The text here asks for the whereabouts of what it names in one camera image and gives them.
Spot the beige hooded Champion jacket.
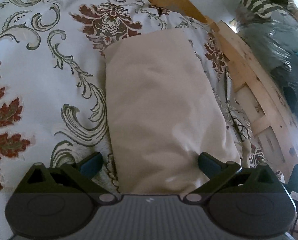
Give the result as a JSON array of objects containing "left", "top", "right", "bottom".
[{"left": 105, "top": 29, "right": 240, "bottom": 194}]

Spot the plastic bag of clothes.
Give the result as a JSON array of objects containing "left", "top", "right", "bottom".
[{"left": 236, "top": 0, "right": 298, "bottom": 119}]

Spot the floral patterned bed cover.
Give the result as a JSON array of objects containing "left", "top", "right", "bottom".
[{"left": 0, "top": 0, "right": 284, "bottom": 240}]

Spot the black charging cable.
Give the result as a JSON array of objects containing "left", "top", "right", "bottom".
[{"left": 224, "top": 64, "right": 251, "bottom": 140}]

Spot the wooden bed frame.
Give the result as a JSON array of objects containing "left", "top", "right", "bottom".
[{"left": 138, "top": 0, "right": 298, "bottom": 181}]

